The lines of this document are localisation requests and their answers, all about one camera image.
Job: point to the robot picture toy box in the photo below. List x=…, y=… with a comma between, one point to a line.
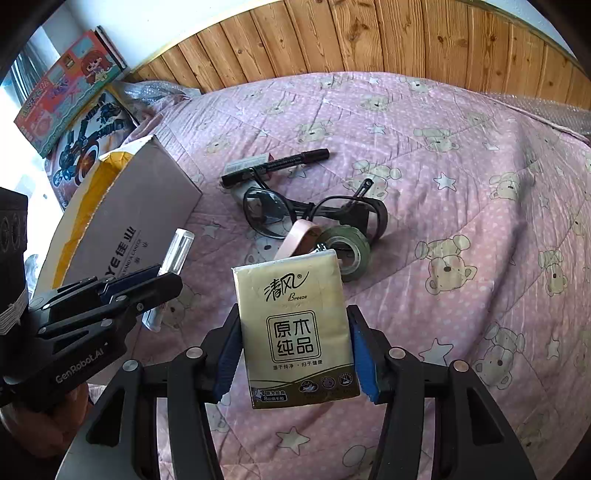
x=92, y=134

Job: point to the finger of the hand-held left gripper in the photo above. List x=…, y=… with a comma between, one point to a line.
x=138, y=295
x=131, y=279

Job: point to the pink cartoon toy box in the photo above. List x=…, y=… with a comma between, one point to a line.
x=69, y=87

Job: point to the person's left hand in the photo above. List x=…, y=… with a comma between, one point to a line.
x=51, y=420

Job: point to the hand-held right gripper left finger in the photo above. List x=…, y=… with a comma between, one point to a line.
x=228, y=364

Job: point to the bubble wrap sheet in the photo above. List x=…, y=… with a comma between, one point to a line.
x=545, y=110
x=157, y=90

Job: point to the pink bear printed blanket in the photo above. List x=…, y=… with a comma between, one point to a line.
x=461, y=230

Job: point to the cardboard box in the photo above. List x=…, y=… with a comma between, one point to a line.
x=138, y=207

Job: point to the clear plastic tube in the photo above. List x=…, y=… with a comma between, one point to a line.
x=178, y=256

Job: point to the black clear-lens glasses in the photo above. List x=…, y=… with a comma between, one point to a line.
x=272, y=212

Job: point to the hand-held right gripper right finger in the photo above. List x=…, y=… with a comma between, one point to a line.
x=364, y=364

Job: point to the black marker pen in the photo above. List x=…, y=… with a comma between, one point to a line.
x=277, y=164

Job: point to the green tape roll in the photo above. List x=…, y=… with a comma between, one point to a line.
x=353, y=251

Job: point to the yellow tissue pack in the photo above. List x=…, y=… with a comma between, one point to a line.
x=295, y=327

